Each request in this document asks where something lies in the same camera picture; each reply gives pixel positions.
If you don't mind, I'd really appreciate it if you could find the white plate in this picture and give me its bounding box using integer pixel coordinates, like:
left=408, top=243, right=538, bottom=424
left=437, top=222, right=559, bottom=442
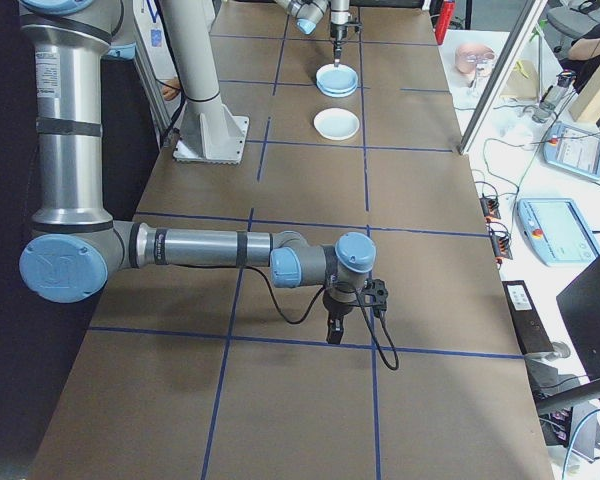
left=313, top=106, right=360, bottom=142

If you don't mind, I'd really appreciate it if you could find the white desk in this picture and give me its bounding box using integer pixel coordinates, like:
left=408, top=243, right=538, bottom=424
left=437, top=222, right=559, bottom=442
left=443, top=28, right=600, bottom=480

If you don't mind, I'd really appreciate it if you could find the person in white coat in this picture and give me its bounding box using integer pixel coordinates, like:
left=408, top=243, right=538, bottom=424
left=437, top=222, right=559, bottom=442
left=138, top=0, right=183, bottom=103

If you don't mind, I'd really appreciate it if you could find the black power strip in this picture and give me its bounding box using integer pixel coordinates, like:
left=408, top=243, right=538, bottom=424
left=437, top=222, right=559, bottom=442
left=488, top=230, right=515, bottom=261
left=479, top=194, right=503, bottom=222

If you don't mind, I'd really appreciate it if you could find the black box with label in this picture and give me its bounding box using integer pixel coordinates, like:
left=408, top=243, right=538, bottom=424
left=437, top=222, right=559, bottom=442
left=501, top=279, right=556, bottom=357

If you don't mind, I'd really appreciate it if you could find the white crumpled tissue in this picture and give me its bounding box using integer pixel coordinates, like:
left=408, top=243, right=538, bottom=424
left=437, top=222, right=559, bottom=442
left=502, top=122, right=534, bottom=147

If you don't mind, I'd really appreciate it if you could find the clear shaker bottle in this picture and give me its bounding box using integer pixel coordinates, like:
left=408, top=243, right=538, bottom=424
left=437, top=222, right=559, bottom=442
left=542, top=70, right=577, bottom=109

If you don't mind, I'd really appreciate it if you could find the grey office chair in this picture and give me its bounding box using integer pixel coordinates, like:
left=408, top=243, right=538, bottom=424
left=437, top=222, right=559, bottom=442
left=544, top=0, right=600, bottom=39

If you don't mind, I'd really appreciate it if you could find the light blue teach pendant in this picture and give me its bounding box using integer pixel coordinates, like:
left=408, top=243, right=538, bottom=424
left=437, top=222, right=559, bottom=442
left=516, top=197, right=600, bottom=268
left=543, top=121, right=600, bottom=181

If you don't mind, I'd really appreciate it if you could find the wooden board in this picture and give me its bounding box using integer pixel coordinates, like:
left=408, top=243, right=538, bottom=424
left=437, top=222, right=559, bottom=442
left=568, top=47, right=600, bottom=124

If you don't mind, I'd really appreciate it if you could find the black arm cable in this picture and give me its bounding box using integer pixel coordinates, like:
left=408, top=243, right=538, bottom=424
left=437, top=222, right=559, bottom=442
left=239, top=264, right=341, bottom=325

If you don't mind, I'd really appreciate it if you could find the black camera cable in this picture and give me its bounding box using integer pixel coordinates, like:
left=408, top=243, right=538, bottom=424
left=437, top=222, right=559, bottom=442
left=355, top=288, right=401, bottom=372

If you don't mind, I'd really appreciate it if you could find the white pedestal column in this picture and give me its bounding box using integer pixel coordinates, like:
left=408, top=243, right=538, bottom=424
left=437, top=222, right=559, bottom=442
left=159, top=0, right=250, bottom=165

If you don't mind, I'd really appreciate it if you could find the aluminium frame post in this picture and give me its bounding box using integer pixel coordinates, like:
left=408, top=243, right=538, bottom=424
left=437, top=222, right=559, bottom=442
left=456, top=0, right=551, bottom=157

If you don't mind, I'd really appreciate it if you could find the metal frame bar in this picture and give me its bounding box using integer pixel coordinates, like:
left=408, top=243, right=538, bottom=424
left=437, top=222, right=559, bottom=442
left=132, top=0, right=176, bottom=147

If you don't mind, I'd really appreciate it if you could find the black frame cover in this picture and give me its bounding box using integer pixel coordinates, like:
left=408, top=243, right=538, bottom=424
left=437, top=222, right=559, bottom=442
left=0, top=0, right=162, bottom=480

